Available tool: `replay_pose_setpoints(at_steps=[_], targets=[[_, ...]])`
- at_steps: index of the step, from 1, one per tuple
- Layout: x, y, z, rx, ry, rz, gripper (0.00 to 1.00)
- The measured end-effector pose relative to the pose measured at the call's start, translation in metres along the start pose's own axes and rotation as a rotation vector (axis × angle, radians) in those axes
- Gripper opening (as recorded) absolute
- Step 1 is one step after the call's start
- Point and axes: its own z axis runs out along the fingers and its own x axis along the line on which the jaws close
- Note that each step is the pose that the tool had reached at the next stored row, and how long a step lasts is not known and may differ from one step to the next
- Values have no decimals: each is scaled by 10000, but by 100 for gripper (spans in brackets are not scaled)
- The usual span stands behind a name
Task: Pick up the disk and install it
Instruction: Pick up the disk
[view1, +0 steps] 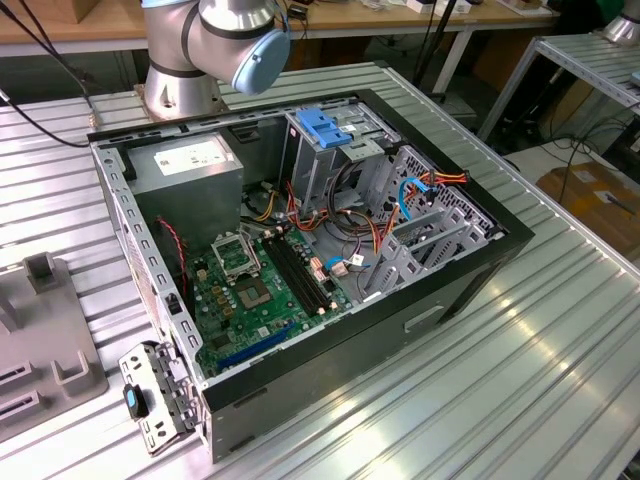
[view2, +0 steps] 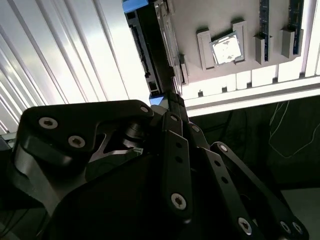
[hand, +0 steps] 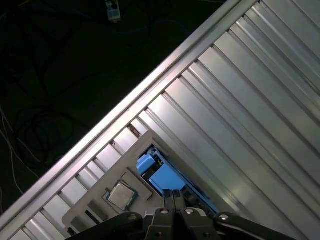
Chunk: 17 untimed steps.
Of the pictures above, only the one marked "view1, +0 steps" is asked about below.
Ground blue SATA wire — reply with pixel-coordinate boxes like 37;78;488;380
322;175;427;275

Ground red yellow black power wire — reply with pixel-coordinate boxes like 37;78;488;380
369;168;470;261

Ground metal disk bay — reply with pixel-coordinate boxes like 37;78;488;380
364;202;494;301

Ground black RAM slot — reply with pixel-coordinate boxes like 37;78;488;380
263;239;323;317
275;235;331;309
281;233;335;305
269;237;327;313

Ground metal optical drive cage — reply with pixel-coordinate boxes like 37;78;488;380
279;102;401;214

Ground CPU socket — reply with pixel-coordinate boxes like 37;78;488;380
236;278;275;311

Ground metal socket cover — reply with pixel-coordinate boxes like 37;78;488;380
211;232;262;282

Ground blue drive bay latch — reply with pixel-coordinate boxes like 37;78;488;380
295;108;351;150

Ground green motherboard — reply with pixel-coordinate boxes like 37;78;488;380
192;227;351;379

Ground blue expansion slot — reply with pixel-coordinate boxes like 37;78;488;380
217;322;296;371

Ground open black PC case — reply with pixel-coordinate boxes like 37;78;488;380
87;88;535;464

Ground grey power supply unit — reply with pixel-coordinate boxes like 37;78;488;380
127;132;246;251

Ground black case fan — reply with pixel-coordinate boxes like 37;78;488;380
152;215;196;316

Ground black tripod stand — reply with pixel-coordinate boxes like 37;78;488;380
413;0;464;97

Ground wooden desk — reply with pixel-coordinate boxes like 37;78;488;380
0;0;564;59

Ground black clip with blue button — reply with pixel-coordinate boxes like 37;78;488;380
123;382;151;421

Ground cardboard box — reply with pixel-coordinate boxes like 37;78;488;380
537;162;640;241

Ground grey parts rack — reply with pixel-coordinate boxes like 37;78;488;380
0;254;110;444

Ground metal slat side table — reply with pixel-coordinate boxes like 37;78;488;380
477;34;640;146

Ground red orange wire bundle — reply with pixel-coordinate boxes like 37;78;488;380
285;180;374;236

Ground thin wire with white plug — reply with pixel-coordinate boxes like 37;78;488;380
339;234;374;267

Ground black wire bundle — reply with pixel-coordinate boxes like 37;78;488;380
329;159;382;236

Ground yellow black supply wires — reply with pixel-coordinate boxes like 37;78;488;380
242;182;277;224

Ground wire locking lever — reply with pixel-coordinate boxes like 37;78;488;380
241;225;265;275

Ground metal rear port bracket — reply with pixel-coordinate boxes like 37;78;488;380
117;339;209;456

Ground thin black cable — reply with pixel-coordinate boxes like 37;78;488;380
0;0;94;149

